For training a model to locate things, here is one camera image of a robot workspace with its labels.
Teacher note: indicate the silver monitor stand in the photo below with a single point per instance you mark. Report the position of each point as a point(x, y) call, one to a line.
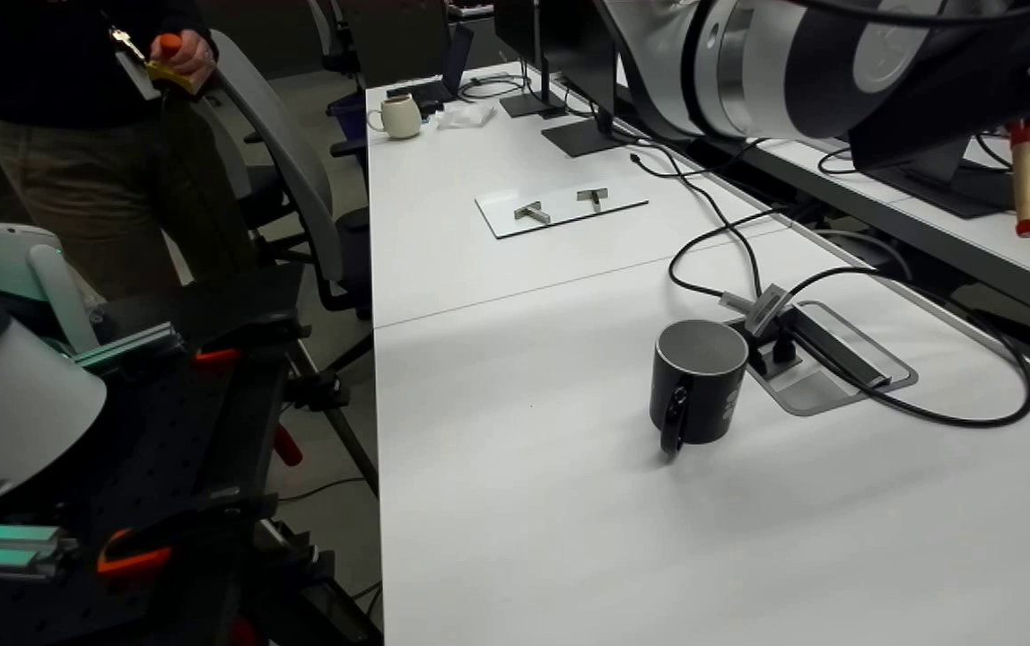
point(973, 193)

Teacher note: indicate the person in dark clothes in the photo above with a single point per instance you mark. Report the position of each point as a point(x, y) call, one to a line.
point(107, 157)

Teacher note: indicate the grey office chair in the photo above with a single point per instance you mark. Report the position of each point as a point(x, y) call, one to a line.
point(333, 247)

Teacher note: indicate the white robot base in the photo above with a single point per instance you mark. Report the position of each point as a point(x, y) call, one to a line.
point(45, 398)

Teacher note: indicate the grey desk cable port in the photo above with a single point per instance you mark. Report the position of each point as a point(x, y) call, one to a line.
point(815, 362)

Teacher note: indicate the black mug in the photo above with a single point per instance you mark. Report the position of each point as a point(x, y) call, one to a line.
point(697, 370)

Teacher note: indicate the person's hand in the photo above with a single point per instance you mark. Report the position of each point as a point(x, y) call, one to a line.
point(181, 60)

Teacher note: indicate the white mug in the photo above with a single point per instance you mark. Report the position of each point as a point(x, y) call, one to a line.
point(399, 118)

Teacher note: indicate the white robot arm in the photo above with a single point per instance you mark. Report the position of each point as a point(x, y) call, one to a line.
point(885, 78)

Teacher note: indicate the grey T-shaped metal piece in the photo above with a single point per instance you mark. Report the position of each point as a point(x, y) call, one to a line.
point(595, 198)

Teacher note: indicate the miniature wooden bat red handle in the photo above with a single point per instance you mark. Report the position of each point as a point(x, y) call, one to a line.
point(1020, 175)

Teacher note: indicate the white flat board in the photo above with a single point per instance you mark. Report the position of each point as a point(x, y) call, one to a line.
point(496, 210)

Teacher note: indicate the black mounting plate with clamps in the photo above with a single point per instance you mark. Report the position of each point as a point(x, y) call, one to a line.
point(169, 533)

